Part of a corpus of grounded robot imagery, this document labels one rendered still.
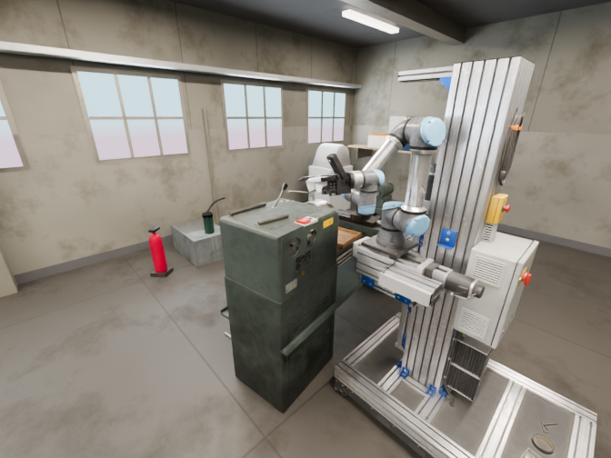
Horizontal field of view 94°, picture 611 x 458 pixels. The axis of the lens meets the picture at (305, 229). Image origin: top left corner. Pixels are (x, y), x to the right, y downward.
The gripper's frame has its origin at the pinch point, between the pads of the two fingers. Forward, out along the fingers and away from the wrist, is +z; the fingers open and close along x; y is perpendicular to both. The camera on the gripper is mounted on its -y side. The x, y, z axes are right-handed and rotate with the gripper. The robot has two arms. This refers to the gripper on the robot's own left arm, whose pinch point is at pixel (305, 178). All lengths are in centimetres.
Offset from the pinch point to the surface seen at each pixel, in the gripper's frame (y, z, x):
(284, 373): 120, 4, 39
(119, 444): 151, 100, 61
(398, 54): -184, -356, 385
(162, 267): 113, 84, 257
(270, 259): 42, 8, 32
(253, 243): 35, 14, 42
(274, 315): 77, 8, 36
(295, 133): -49, -157, 429
